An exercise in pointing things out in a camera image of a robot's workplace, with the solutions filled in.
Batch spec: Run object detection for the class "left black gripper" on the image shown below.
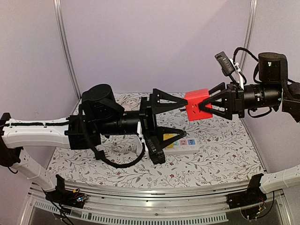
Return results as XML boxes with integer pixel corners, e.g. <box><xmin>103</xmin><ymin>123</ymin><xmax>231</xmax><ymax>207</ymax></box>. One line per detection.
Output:
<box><xmin>97</xmin><ymin>88</ymin><xmax>188</xmax><ymax>150</ymax></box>

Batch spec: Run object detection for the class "yellow cube socket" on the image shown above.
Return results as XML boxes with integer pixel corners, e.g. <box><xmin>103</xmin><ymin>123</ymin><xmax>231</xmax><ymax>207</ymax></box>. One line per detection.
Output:
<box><xmin>163</xmin><ymin>134</ymin><xmax>175</xmax><ymax>149</ymax></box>

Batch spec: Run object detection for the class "red cube socket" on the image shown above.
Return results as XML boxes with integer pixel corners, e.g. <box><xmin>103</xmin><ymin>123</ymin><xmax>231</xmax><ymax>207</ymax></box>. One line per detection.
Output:
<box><xmin>183</xmin><ymin>88</ymin><xmax>214</xmax><ymax>121</ymax></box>

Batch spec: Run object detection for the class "white power strip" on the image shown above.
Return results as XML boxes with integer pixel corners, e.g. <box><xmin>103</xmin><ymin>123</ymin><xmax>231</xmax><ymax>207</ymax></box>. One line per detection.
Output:
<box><xmin>164</xmin><ymin>138</ymin><xmax>199</xmax><ymax>155</ymax></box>

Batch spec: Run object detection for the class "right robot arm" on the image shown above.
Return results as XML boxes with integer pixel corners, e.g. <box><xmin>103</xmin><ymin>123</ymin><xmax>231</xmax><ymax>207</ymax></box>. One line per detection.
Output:
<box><xmin>197</xmin><ymin>52</ymin><xmax>300</xmax><ymax>209</ymax></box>

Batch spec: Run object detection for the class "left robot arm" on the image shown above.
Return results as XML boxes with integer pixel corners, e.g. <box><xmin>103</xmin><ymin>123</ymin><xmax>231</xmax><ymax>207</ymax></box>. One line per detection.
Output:
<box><xmin>0</xmin><ymin>84</ymin><xmax>188</xmax><ymax>208</ymax></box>

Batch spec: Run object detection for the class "floral table mat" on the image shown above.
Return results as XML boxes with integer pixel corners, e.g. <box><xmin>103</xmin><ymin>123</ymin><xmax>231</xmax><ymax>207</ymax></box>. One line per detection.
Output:
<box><xmin>48</xmin><ymin>91</ymin><xmax>265</xmax><ymax>188</ymax></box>

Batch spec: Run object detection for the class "white cable of round socket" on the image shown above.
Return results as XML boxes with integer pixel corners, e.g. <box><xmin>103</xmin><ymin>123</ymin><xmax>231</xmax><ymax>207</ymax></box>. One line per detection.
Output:
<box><xmin>116</xmin><ymin>93</ymin><xmax>150</xmax><ymax>110</ymax></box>

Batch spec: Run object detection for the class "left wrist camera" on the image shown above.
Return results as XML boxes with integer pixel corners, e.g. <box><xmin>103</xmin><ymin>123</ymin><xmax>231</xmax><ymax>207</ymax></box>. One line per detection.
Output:
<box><xmin>145</xmin><ymin>136</ymin><xmax>165</xmax><ymax>165</ymax></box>

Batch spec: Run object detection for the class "right aluminium post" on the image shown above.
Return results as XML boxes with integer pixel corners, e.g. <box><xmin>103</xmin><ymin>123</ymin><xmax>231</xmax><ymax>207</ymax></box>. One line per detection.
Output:
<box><xmin>242</xmin><ymin>0</ymin><xmax>258</xmax><ymax>59</ymax></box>

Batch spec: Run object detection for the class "aluminium post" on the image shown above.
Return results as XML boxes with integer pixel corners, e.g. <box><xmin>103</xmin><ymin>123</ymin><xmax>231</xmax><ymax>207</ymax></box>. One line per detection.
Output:
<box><xmin>242</xmin><ymin>0</ymin><xmax>258</xmax><ymax>59</ymax></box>
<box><xmin>53</xmin><ymin>0</ymin><xmax>81</xmax><ymax>99</ymax></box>

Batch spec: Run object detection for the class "aluminium front rail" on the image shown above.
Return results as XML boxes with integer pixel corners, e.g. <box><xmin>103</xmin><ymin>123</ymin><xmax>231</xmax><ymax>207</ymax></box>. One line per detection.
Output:
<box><xmin>18</xmin><ymin>180</ymin><xmax>289</xmax><ymax>225</ymax></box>

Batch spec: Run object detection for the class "left aluminium post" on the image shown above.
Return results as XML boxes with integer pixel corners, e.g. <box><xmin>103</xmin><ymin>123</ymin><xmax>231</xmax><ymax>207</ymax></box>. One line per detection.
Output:
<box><xmin>53</xmin><ymin>0</ymin><xmax>81</xmax><ymax>99</ymax></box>

